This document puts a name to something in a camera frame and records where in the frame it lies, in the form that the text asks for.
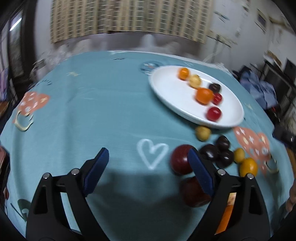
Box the large orange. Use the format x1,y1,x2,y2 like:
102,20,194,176
216,192,236,235

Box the yellow orange persimmon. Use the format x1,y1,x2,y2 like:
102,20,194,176
239,158,258,177

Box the dark red plum front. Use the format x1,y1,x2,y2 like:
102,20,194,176
179,177,211,208

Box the dark red plum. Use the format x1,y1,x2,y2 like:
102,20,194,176
170,145,193,176
179,177,211,208

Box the black plum front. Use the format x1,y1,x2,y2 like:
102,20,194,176
216,150,234,169

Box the black plum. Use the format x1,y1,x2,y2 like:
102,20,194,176
216,150,234,169
199,144,218,162
215,135,230,152

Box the dark red plum back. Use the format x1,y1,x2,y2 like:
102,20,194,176
170,145,193,176

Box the small yellow-green fruit back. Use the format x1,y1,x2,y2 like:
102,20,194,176
195,126,212,142

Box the red cherry tomato front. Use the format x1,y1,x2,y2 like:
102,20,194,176
206,107,222,122

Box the red cherry tomato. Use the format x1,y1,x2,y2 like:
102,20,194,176
212,93,223,105
206,107,222,122

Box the red cherry tomato back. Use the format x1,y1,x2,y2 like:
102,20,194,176
212,93,223,105

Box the small mandarin orange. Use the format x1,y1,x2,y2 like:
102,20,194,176
195,88,214,105

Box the dark purple mangosteen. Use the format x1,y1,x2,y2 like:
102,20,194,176
208,83,221,93

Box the pale yellow small fruit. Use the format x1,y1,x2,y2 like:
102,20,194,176
189,74,202,89

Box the small orange kumquat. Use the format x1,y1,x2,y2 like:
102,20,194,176
178,67,190,81

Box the person right hand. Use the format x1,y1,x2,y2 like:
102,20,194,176
286,183,296,212

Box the blue clothes pile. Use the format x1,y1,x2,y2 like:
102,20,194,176
239,70,278,109

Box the white oval plate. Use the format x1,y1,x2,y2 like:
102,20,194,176
149,65,244,129

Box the striped checkered curtain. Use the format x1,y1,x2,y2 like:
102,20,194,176
50,0,213,43

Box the white power cable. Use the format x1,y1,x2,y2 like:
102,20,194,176
202,34,223,63

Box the wall power strip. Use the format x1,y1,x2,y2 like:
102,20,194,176
207,30,238,48

